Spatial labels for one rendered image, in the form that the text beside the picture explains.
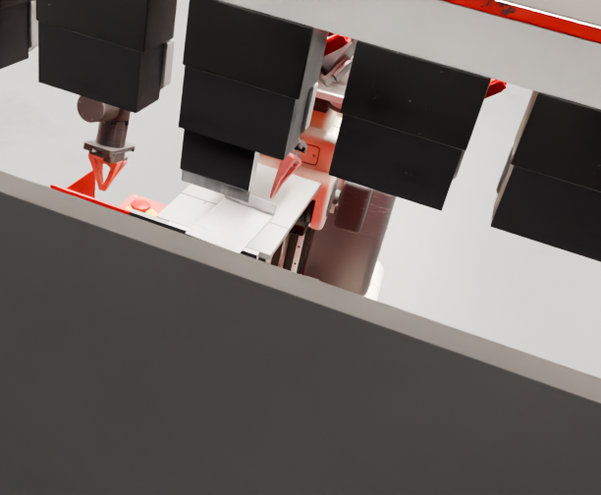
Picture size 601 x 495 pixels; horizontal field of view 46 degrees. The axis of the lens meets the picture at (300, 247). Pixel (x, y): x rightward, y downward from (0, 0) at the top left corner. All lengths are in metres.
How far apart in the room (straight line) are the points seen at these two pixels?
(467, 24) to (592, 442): 0.50
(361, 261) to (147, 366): 1.72
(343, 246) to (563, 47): 1.40
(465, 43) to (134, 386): 0.51
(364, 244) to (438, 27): 1.36
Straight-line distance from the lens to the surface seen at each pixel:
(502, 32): 0.78
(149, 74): 0.95
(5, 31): 1.03
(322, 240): 2.10
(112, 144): 1.48
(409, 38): 0.80
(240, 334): 0.39
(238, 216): 1.08
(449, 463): 0.40
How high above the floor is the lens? 1.55
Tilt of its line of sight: 32 degrees down
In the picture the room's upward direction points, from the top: 13 degrees clockwise
